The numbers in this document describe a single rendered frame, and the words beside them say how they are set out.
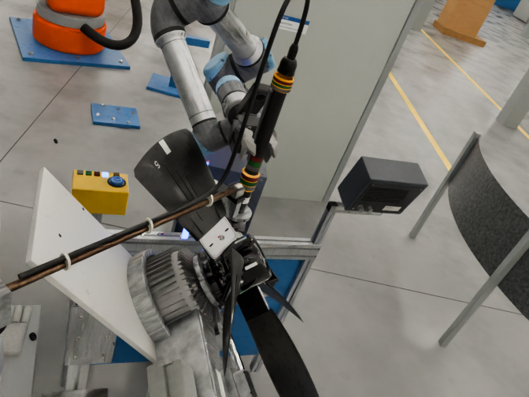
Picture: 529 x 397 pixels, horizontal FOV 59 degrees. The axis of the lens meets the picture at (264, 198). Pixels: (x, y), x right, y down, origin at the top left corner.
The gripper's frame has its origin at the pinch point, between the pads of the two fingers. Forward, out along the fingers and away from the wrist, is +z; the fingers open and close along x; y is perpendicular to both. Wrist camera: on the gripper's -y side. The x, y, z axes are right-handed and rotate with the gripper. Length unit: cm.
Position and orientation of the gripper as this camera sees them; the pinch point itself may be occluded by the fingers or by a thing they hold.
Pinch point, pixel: (264, 150)
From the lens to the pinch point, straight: 102.9
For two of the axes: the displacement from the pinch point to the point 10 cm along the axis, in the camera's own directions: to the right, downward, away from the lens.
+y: -3.0, 7.8, 5.5
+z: 2.7, 6.2, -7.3
